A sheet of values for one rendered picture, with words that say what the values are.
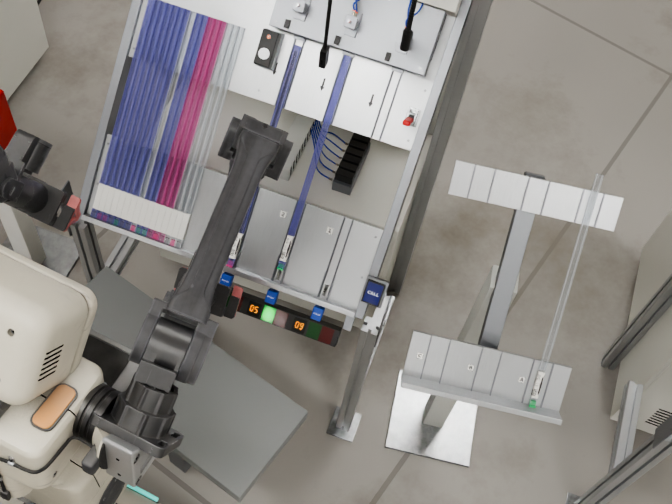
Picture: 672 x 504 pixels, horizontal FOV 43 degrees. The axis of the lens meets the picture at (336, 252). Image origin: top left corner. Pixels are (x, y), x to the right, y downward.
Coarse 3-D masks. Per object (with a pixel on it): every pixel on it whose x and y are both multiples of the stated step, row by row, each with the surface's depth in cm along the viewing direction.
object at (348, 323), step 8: (232, 288) 198; (248, 296) 196; (256, 296) 198; (248, 304) 195; (264, 304) 194; (240, 312) 196; (288, 312) 194; (296, 312) 196; (288, 320) 194; (312, 320) 194; (352, 320) 194; (288, 328) 194; (336, 328) 194; (344, 328) 195; (336, 336) 193; (328, 344) 193; (336, 344) 195
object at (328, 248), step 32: (256, 192) 190; (192, 224) 193; (256, 224) 191; (288, 224) 190; (320, 224) 189; (352, 224) 187; (256, 256) 192; (288, 256) 191; (320, 256) 190; (352, 256) 188; (320, 288) 190; (352, 288) 190
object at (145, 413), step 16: (144, 384) 122; (128, 400) 122; (144, 400) 121; (160, 400) 121; (96, 416) 121; (112, 416) 123; (128, 416) 120; (144, 416) 120; (160, 416) 122; (112, 432) 121; (128, 432) 120; (144, 432) 121; (160, 432) 122; (176, 432) 127; (144, 448) 120; (160, 448) 119
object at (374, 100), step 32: (160, 0) 187; (192, 0) 186; (224, 0) 185; (256, 0) 183; (256, 32) 184; (288, 32) 183; (448, 32) 178; (352, 64) 182; (384, 64) 181; (256, 96) 187; (288, 96) 185; (320, 96) 184; (352, 96) 183; (384, 96) 182; (416, 96) 181; (352, 128) 184; (384, 128) 183; (416, 128) 182
